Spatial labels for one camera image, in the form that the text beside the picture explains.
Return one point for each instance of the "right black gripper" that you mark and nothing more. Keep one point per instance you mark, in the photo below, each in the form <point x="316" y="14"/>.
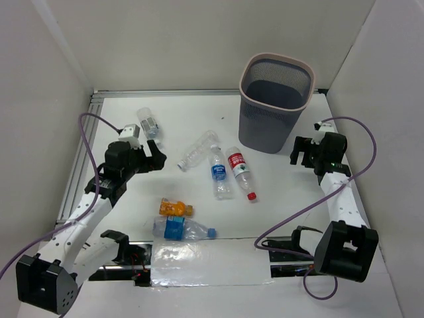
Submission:
<point x="303" y="144"/>

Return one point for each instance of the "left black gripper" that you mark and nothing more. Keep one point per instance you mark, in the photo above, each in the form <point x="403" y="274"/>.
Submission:
<point x="144" y="159"/>

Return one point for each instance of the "clear bottle green label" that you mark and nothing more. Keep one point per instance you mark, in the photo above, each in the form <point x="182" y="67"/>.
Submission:
<point x="150" y="126"/>

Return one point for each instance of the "red label water bottle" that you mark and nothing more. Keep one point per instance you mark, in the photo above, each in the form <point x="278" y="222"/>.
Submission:
<point x="241" y="172"/>

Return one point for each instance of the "blue label water bottle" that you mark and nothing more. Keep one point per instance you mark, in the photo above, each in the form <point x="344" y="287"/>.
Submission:
<point x="221" y="186"/>

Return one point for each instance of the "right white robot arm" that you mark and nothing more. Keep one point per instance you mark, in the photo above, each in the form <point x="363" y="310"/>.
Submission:
<point x="346" y="249"/>

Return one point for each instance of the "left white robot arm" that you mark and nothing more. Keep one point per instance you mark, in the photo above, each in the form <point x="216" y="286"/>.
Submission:
<point x="51" y="278"/>

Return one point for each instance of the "grey mesh waste bin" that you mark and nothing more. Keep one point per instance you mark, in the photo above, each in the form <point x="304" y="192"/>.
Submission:
<point x="274" y="91"/>

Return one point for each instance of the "clear unlabelled plastic bottle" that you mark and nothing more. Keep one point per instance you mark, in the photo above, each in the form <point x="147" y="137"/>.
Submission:
<point x="198" y="151"/>

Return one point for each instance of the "small orange juice bottle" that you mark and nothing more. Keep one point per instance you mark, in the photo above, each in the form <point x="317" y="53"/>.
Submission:
<point x="175" y="208"/>

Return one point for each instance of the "crushed bottle blue label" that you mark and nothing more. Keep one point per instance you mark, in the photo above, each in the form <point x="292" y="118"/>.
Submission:
<point x="181" y="229"/>

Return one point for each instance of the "silver tape sheet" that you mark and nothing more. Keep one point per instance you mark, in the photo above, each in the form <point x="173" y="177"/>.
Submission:
<point x="219" y="262"/>

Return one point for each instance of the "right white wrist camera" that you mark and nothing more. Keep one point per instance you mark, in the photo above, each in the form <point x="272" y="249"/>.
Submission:
<point x="324" y="127"/>

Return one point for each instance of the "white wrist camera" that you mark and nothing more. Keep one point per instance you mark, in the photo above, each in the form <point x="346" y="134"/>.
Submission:
<point x="130" y="133"/>
<point x="324" y="127"/>

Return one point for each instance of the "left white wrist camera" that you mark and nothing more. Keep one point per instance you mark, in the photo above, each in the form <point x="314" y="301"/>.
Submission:
<point x="130" y="133"/>

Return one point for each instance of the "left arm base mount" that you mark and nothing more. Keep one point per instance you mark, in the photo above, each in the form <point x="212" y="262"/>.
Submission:
<point x="134" y="268"/>

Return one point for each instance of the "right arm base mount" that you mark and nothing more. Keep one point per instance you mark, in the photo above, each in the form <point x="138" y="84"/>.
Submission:
<point x="284" y="265"/>

